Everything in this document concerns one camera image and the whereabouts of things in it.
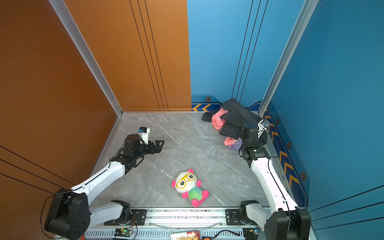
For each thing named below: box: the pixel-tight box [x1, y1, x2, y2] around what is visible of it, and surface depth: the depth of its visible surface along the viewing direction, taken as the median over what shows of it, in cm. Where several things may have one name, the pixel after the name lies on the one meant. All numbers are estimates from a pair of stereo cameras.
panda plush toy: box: [171, 168, 209, 207], surface depth 79 cm
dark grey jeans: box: [201, 98, 262, 139], surface depth 104 cm
